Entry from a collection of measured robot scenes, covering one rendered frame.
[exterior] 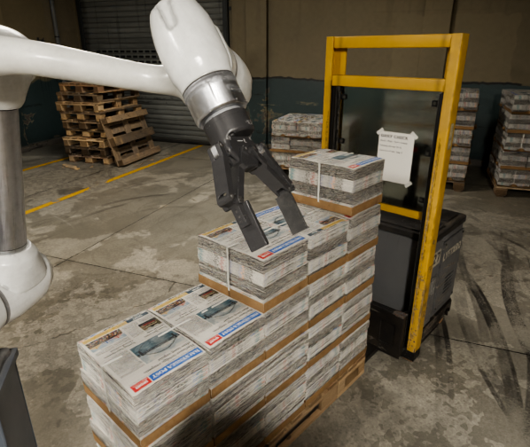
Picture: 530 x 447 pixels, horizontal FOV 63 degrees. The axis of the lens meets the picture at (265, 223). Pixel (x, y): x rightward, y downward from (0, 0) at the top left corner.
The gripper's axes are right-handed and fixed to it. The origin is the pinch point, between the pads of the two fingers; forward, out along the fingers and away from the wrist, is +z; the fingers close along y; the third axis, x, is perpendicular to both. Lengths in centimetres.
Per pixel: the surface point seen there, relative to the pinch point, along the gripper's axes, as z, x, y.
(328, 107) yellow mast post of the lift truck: -62, 41, 187
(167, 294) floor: -7, 222, 187
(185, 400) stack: 34, 86, 44
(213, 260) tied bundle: -7, 80, 81
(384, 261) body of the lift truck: 35, 59, 209
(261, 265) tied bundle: 4, 55, 75
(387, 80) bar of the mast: -54, 3, 179
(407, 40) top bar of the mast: -65, -14, 174
